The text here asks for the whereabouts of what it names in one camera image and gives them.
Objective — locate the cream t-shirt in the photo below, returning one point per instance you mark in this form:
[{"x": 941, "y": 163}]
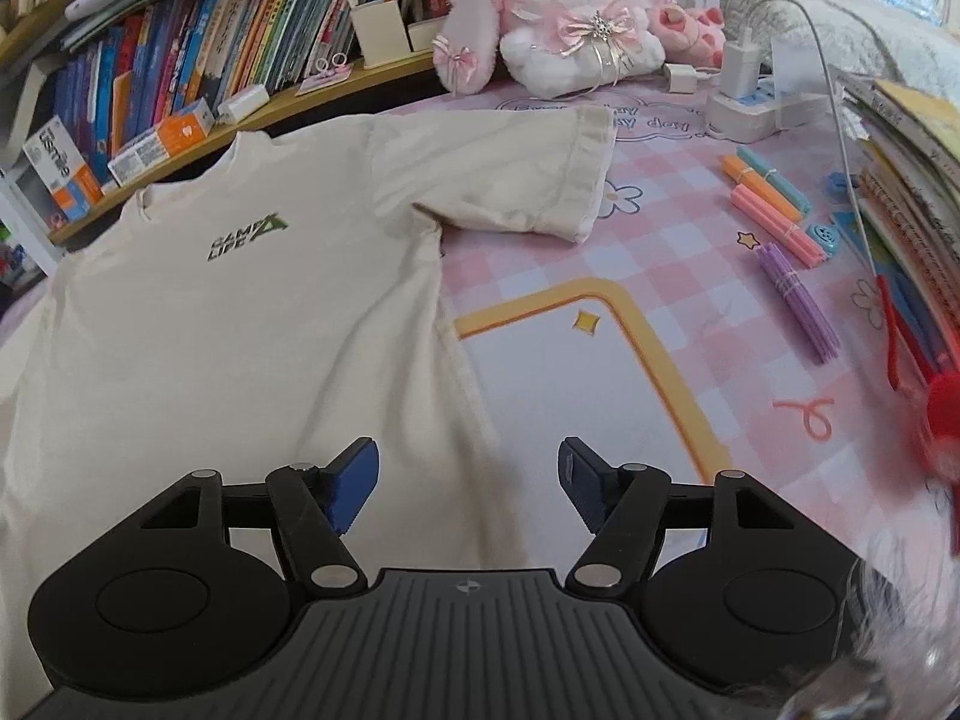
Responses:
[{"x": 225, "y": 330}]

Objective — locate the white charger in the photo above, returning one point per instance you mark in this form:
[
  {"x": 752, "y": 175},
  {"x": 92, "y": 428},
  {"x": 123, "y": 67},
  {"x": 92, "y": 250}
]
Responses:
[{"x": 741, "y": 67}]

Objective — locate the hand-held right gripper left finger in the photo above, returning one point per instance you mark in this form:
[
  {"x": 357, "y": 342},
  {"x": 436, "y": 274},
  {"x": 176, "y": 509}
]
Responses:
[{"x": 352, "y": 484}]

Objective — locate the white pink plush rabbit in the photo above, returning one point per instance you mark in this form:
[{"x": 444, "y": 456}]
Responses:
[{"x": 562, "y": 37}]

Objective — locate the blue smiley stamp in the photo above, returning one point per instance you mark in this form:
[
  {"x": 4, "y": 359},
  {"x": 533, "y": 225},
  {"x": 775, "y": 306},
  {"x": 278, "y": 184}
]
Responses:
[{"x": 823, "y": 238}]

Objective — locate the blue plastic clip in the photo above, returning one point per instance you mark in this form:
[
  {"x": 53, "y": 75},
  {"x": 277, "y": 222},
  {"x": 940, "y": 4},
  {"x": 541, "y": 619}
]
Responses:
[{"x": 838, "y": 186}]

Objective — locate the beige cardboard pen holder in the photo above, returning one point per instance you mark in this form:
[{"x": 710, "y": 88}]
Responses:
[{"x": 379, "y": 34}]

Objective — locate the white fleece blanket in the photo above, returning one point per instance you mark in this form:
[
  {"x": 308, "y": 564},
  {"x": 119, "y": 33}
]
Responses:
[{"x": 885, "y": 37}]

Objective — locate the purple stick bundle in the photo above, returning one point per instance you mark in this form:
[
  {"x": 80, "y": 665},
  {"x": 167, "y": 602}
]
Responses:
[{"x": 799, "y": 304}]

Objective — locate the flat white orange box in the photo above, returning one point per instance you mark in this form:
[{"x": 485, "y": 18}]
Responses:
[{"x": 161, "y": 139}]

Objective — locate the upright white orange box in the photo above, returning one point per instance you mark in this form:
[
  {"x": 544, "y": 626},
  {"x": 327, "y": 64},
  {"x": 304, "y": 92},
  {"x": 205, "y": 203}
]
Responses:
[{"x": 60, "y": 165}]

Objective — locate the orange stick bundle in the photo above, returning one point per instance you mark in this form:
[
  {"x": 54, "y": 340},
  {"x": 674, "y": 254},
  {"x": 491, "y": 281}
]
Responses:
[{"x": 754, "y": 180}]

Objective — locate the row of colourful books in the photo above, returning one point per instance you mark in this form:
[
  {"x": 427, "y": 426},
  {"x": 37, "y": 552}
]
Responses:
[{"x": 187, "y": 52}]

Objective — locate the teal stick bundle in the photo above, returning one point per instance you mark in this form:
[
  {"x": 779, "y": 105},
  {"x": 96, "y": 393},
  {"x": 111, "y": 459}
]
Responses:
[{"x": 780, "y": 180}]

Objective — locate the wooden bookshelf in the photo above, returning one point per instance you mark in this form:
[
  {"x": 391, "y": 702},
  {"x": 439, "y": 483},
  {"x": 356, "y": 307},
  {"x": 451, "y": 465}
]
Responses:
[{"x": 300, "y": 101}]

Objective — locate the small beige cardboard holder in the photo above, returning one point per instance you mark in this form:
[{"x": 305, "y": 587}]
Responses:
[{"x": 426, "y": 34}]

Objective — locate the white power strip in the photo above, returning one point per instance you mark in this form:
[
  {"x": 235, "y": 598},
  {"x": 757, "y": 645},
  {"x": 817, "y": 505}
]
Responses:
[{"x": 742, "y": 118}]

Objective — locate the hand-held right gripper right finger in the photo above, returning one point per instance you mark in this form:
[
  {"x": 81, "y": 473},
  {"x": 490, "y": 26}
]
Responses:
[{"x": 581, "y": 480}]

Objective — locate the pink stick bundle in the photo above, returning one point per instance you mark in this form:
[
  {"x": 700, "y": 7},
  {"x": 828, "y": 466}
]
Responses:
[{"x": 780, "y": 229}]

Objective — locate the small white box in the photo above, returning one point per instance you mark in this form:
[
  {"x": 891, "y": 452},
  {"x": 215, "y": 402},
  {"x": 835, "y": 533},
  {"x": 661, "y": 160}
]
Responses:
[{"x": 241, "y": 103}]

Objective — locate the stack of thin books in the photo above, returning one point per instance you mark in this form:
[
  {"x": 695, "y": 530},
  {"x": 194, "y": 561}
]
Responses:
[{"x": 915, "y": 165}]

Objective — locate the small white adapter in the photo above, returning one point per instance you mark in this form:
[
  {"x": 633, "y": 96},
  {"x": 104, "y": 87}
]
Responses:
[{"x": 681, "y": 79}]

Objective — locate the pink checked desk mat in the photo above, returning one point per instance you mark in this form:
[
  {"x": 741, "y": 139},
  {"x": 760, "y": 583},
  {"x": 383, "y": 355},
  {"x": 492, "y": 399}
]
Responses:
[{"x": 675, "y": 315}]

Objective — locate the pink scissors card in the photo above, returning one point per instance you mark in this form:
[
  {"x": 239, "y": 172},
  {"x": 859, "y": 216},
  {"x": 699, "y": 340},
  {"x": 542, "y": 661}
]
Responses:
[{"x": 326, "y": 71}]

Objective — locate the person's fuzzy sleeve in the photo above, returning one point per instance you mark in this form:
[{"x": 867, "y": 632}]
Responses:
[{"x": 900, "y": 637}]

